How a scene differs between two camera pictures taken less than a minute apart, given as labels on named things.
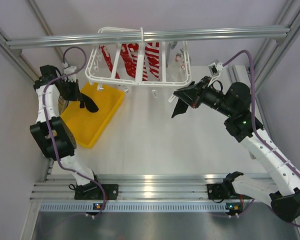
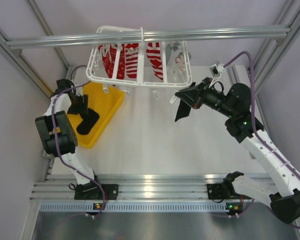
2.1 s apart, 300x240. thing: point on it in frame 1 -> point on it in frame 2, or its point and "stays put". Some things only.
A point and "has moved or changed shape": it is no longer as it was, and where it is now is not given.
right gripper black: [191, 94] stays put
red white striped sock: [152, 54] -> [131, 54]
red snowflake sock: [125, 53] -> [120, 71]
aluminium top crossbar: [153, 37] stays put
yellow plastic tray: [87, 126] stays put
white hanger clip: [172, 98] stays put
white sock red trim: [177, 72] stays put
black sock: [181, 108] has moved or changed shape
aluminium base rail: [134, 188] stays put
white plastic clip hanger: [138, 83] stays put
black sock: [89, 103] -> [90, 118]
